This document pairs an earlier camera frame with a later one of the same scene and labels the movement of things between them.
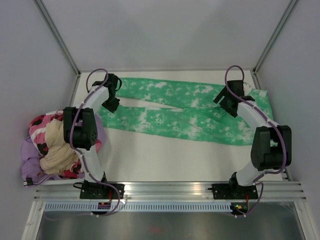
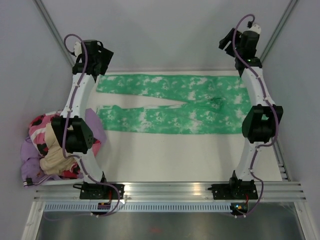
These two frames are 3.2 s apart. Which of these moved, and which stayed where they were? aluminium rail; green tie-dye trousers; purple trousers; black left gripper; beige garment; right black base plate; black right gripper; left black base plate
Moved: black right gripper; green tie-dye trousers; black left gripper
Stayed: beige garment; left black base plate; purple trousers; right black base plate; aluminium rail
